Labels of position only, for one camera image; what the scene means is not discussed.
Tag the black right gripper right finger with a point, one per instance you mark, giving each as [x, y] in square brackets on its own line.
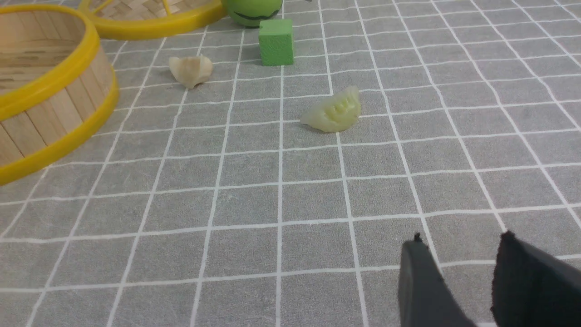
[531, 288]

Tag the pale green dumpling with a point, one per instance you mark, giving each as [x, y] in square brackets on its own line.
[335, 114]

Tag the woven bamboo steamer lid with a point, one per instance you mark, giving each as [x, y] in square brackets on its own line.
[150, 19]

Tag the green wooden cube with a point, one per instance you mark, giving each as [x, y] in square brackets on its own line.
[276, 42]

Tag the grey checkered tablecloth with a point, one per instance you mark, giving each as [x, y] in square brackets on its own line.
[215, 207]

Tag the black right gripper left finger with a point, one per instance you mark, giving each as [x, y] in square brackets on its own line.
[424, 298]

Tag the bamboo steamer tray yellow rim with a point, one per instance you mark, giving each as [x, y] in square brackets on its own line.
[58, 87]

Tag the green toy watermelon ball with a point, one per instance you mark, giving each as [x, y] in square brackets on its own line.
[251, 12]

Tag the white dumpling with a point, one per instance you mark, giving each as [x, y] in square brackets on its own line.
[191, 71]

